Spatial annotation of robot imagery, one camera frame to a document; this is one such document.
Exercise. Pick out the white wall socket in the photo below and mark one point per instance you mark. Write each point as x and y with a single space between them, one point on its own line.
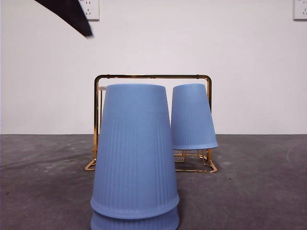
92 10
301 9

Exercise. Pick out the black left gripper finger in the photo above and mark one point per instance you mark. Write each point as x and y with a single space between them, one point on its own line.
72 14

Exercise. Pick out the blue ribbed plastic cup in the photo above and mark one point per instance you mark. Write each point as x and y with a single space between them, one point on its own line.
134 224
134 148
192 119

